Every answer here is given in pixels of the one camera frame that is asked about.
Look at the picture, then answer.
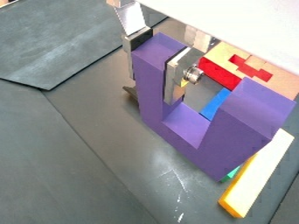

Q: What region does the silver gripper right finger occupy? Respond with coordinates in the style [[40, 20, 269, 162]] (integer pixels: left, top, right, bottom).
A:
[[163, 25, 220, 105]]

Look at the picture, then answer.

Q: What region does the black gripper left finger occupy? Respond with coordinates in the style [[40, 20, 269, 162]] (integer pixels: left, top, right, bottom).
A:
[[105, 0, 155, 81]]

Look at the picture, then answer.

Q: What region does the purple U-shaped block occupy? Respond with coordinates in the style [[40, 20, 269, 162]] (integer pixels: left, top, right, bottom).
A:
[[132, 33, 295, 181]]

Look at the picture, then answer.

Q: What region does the red puzzle board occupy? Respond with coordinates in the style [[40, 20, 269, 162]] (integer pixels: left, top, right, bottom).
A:
[[199, 42, 299, 100]]

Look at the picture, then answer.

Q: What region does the blue U-shaped block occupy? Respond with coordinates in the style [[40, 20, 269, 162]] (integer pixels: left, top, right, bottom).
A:
[[200, 88, 231, 121]]

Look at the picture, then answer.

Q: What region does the dark grey work mat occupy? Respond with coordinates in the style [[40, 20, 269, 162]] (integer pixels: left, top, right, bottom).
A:
[[45, 50, 299, 224]]

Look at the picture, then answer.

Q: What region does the green zigzag block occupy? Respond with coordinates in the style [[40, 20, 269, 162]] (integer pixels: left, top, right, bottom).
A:
[[220, 166, 240, 183]]

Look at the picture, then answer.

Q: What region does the yellow long block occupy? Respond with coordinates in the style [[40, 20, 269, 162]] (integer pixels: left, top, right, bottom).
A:
[[219, 129, 295, 218]]

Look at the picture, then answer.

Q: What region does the black angled bracket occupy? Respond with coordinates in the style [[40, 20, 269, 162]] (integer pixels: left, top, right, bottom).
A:
[[122, 86, 137, 100]]

